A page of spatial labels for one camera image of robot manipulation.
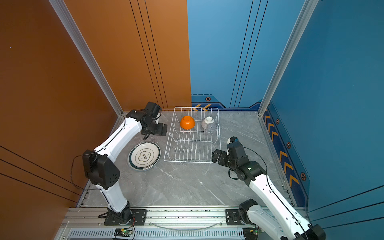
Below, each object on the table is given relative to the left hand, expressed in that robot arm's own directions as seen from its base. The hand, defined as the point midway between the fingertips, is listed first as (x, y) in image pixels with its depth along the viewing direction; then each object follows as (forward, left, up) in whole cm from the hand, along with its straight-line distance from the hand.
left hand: (159, 130), depth 87 cm
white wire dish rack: (+9, -21, -15) cm, 28 cm away
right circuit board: (-47, -49, -19) cm, 71 cm away
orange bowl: (+16, -15, -12) cm, 25 cm away
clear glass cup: (+9, -31, -9) cm, 34 cm away
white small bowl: (+18, -30, -10) cm, 36 cm away
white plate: (-8, +11, -16) cm, 21 cm away
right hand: (-15, -33, -2) cm, 36 cm away
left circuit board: (-47, +14, -19) cm, 53 cm away
